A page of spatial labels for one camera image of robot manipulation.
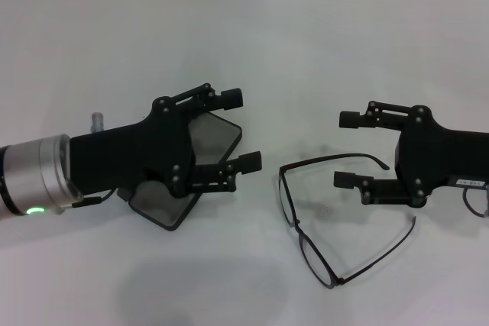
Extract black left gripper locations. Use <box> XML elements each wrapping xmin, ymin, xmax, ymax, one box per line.
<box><xmin>70</xmin><ymin>82</ymin><xmax>245</xmax><ymax>208</ymax></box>

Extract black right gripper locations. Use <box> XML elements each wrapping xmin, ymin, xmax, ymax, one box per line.
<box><xmin>333</xmin><ymin>100</ymin><xmax>489</xmax><ymax>208</ymax></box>

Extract black glasses case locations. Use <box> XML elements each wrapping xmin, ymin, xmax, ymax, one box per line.
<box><xmin>117</xmin><ymin>111</ymin><xmax>243</xmax><ymax>233</ymax></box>

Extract black thin-frame glasses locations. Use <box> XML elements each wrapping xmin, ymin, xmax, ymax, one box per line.
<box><xmin>278</xmin><ymin>153</ymin><xmax>417</xmax><ymax>289</ymax></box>

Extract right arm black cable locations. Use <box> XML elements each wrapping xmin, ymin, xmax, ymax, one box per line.
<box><xmin>463</xmin><ymin>184</ymin><xmax>489</xmax><ymax>218</ymax></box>

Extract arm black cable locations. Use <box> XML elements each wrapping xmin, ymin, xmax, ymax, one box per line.
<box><xmin>463</xmin><ymin>184</ymin><xmax>489</xmax><ymax>218</ymax></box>
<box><xmin>70</xmin><ymin>187</ymin><xmax>127</xmax><ymax>209</ymax></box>

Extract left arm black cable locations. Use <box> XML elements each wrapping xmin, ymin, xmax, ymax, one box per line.
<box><xmin>70</xmin><ymin>187</ymin><xmax>127</xmax><ymax>209</ymax></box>

